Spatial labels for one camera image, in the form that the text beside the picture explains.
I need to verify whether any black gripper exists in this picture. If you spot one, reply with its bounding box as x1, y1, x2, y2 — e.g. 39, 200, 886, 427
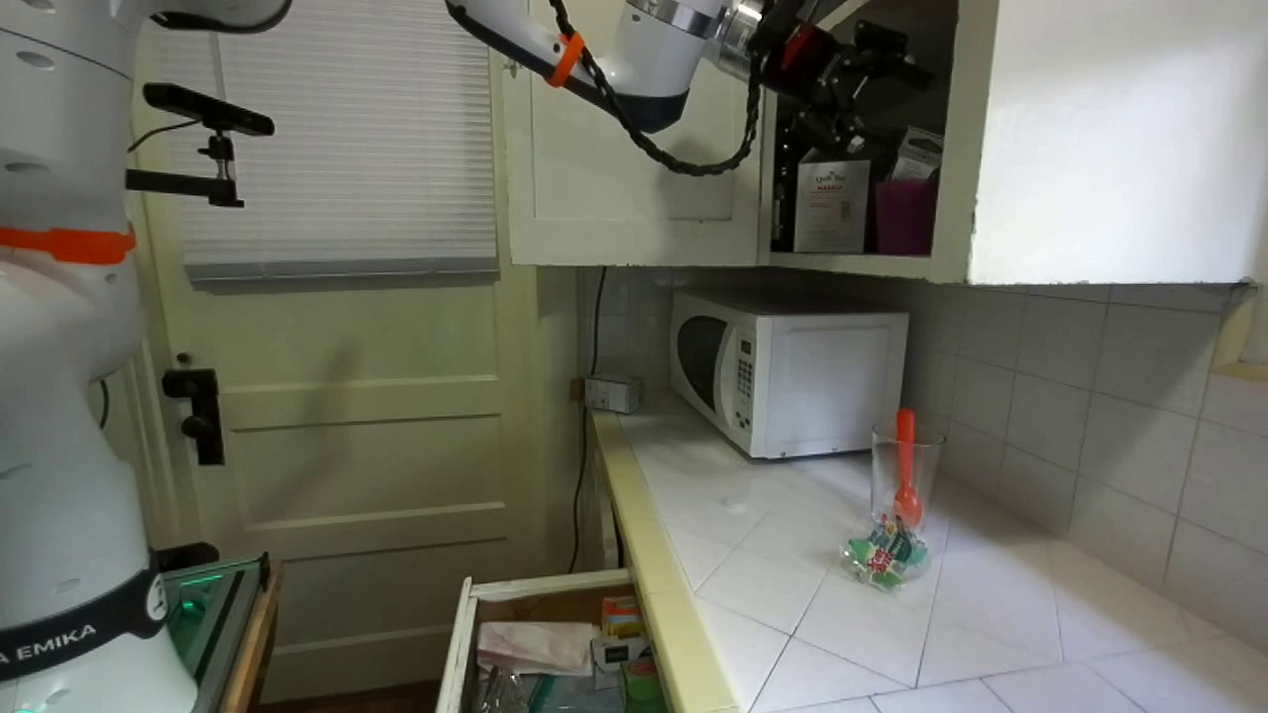
808, 19, 931, 118

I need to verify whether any white and blue object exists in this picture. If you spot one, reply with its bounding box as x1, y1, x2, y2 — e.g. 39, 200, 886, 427
886, 128, 948, 186

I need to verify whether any white upper cabinet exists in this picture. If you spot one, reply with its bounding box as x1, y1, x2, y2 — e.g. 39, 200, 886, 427
502, 0, 1255, 288

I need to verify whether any purple cup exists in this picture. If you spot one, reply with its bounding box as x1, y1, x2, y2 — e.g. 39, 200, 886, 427
873, 176, 939, 256

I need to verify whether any white open cabinet door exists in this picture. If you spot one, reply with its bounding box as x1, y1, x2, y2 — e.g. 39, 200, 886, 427
968, 0, 1255, 288

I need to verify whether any clear cup with orange utensil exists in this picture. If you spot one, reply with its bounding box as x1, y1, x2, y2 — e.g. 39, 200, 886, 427
864, 404, 948, 536

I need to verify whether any open white drawer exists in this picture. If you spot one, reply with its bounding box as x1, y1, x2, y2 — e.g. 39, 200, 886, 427
430, 565, 671, 713

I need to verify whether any white carton with red print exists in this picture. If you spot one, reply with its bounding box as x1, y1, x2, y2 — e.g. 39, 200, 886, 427
787, 156, 877, 256

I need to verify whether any white microwave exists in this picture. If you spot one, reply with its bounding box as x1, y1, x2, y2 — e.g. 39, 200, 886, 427
664, 288, 915, 462

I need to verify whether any green candy wrapper packet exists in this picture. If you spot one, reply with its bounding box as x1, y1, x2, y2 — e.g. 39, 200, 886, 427
839, 518, 935, 594

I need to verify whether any white window blind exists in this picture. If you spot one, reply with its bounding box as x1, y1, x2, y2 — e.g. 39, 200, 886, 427
165, 19, 502, 288

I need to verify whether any pale green door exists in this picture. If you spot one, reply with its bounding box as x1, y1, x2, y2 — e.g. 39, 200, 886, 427
129, 17, 589, 705

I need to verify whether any orange and green box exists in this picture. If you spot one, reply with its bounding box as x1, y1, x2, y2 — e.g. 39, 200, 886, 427
598, 594, 644, 638

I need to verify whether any white and black box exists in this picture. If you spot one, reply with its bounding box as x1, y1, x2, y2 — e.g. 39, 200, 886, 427
594, 634, 652, 675

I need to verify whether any small green box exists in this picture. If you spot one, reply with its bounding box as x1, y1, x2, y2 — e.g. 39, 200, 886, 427
623, 662, 671, 713

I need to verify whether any white cloth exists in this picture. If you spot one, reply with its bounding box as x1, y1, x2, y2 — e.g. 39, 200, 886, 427
475, 620, 602, 682

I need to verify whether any clear plastic zip bag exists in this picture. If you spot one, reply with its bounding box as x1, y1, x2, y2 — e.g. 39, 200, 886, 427
470, 667, 626, 713

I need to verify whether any black door lock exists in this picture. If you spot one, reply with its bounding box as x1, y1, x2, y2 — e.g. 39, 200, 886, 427
160, 362, 228, 472

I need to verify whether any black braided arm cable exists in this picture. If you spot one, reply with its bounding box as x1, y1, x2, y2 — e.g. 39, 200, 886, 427
543, 0, 774, 181

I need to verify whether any orange cable strap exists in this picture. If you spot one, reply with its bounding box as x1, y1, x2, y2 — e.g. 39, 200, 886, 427
543, 28, 589, 93
0, 222, 137, 268

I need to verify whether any grey wall outlet box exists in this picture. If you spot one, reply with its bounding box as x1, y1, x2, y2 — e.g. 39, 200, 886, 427
574, 373, 644, 416

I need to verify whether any black camera on stand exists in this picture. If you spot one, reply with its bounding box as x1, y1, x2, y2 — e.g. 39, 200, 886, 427
123, 78, 280, 215

